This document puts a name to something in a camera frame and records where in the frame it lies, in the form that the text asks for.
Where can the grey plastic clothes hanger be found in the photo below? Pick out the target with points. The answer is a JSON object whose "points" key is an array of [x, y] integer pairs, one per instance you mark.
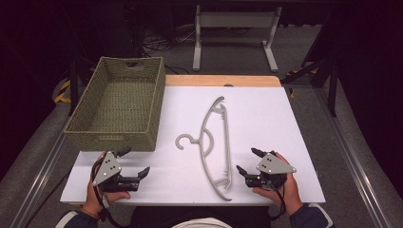
{"points": [[200, 142]]}

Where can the person's torso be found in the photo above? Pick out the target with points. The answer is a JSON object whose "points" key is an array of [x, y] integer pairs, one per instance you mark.
{"points": [[202, 218]]}

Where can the black metal stand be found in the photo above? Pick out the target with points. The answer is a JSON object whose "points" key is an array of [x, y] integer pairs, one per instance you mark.
{"points": [[331, 85], [73, 91]]}

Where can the grey metal desk frame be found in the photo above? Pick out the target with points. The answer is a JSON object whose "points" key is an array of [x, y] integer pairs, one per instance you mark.
{"points": [[236, 19]]}

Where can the person's left hand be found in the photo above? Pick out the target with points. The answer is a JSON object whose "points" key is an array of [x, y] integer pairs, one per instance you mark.
{"points": [[93, 199]]}

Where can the white table board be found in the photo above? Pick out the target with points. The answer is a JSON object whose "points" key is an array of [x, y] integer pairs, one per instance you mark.
{"points": [[259, 126]]}

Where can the person's right hand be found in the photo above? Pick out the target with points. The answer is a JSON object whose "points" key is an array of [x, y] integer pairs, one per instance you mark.
{"points": [[291, 193]]}

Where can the green woven basket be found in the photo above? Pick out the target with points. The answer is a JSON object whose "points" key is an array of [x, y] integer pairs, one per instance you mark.
{"points": [[120, 104]]}

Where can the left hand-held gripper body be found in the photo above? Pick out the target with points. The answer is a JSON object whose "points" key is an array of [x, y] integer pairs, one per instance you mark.
{"points": [[107, 169]]}

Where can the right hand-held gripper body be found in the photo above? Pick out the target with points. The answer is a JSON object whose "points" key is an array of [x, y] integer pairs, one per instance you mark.
{"points": [[274, 166]]}

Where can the aluminium floor rail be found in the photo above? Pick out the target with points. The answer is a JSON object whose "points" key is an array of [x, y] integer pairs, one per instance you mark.
{"points": [[38, 183], [355, 161]]}

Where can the yellow black floor tape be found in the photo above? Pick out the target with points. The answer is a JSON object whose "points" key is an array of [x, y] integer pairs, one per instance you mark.
{"points": [[62, 95]]}

